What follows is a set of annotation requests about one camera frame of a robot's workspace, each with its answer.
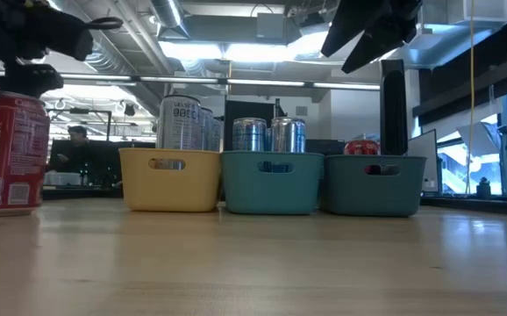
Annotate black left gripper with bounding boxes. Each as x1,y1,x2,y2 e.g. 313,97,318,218
0,0,95,115

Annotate red Coca-Cola can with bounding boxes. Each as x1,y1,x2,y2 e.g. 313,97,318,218
0,90,52,217
343,139,382,176

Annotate grey-blue plastic bin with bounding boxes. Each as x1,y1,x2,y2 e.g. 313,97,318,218
322,154,428,218

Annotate silver Celsius can pink mark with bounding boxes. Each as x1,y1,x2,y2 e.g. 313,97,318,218
155,95,203,150

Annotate teal plastic bin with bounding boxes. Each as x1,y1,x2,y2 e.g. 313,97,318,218
220,150,325,216

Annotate yellow plastic bin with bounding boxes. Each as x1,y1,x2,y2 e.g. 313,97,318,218
118,147,223,213

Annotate silver blue cans in bin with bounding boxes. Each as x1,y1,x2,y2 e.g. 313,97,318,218
223,99,289,153

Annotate black tower fan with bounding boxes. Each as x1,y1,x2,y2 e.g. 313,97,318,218
379,59,409,156

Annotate person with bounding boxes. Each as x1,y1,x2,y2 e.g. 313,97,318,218
47,125,105,175

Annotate long ceiling light strip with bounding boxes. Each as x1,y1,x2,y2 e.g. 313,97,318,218
60,72,382,91

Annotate white box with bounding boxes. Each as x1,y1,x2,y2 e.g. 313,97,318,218
44,171,82,187

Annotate white board panel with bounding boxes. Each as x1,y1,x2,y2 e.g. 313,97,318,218
406,128,439,194

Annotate small dark figurine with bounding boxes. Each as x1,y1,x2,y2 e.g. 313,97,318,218
475,176,492,199

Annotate black metal frame stand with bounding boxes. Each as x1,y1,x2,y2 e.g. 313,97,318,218
49,107,114,148

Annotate yellow hanging cord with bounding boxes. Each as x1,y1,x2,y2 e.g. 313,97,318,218
466,0,476,194

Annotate silver ventilation duct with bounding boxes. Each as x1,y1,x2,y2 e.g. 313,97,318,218
90,0,180,119

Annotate black cable loop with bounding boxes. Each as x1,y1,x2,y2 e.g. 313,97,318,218
84,16,125,31

